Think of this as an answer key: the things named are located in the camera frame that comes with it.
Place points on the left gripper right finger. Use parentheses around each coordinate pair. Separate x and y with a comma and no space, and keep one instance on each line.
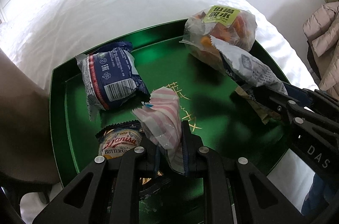
(234,192)

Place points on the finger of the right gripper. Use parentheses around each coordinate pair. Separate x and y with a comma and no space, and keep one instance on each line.
(272,99)
(298,95)

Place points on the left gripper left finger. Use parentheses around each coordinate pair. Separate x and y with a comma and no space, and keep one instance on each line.
(106,191)

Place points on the beige small snack packet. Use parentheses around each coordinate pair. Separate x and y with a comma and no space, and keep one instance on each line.
(262,111)

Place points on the white blue newsprint packet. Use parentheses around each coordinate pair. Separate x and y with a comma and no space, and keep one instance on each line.
(247,67)

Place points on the Danisa butter cookies packet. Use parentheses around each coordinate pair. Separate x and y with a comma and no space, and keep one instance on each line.
(117,139)

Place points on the dried fruit clear bag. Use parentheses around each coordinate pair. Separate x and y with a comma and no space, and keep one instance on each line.
(234,26)

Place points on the pink striped snack packet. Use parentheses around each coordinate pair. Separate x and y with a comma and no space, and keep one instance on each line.
(161,124)

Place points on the blue silver snack packet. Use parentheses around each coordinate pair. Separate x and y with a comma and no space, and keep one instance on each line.
(111,78)

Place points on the green tray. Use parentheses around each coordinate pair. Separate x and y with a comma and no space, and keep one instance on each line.
(225,121)

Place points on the beige down jacket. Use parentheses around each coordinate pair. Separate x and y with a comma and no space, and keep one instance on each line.
(321,31)

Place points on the bronze black kettle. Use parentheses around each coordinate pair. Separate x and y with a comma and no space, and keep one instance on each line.
(27,160)

